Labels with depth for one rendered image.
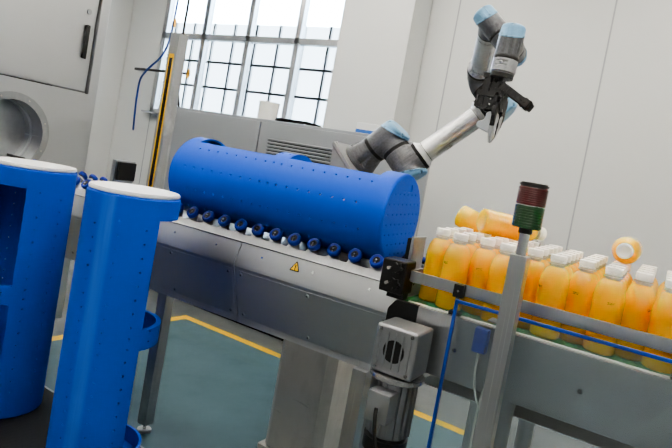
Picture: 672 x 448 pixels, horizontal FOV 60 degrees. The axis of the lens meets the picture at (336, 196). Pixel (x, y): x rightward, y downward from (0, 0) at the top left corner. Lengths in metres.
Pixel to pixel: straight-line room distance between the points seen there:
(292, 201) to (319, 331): 0.42
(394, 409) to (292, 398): 1.06
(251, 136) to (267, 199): 2.28
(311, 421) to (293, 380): 0.17
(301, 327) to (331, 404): 0.62
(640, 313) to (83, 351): 1.51
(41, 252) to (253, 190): 0.78
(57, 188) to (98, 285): 0.50
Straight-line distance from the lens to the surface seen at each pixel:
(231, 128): 4.31
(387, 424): 1.50
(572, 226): 4.47
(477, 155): 4.68
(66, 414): 2.04
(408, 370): 1.48
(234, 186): 2.00
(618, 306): 1.51
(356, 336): 1.82
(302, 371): 2.47
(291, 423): 2.56
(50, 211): 2.26
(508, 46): 1.89
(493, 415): 1.41
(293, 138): 3.94
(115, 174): 2.58
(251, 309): 2.03
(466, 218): 1.86
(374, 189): 1.74
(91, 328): 1.92
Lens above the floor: 1.22
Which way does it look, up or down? 3 degrees down
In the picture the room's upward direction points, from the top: 10 degrees clockwise
